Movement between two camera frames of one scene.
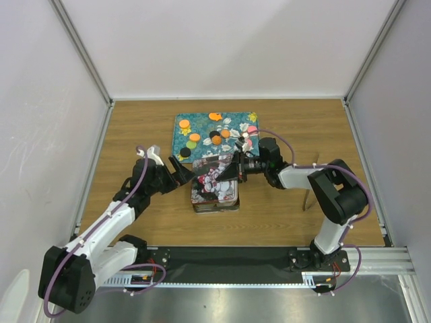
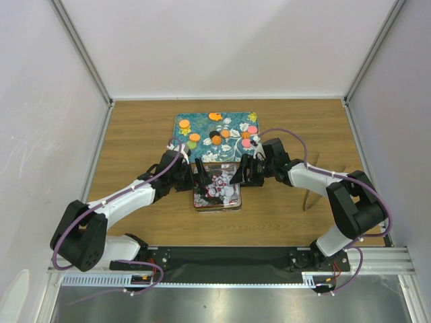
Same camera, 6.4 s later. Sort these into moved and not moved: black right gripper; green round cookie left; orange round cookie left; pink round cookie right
Moved: black right gripper
Not moved: pink round cookie right; green round cookie left; orange round cookie left
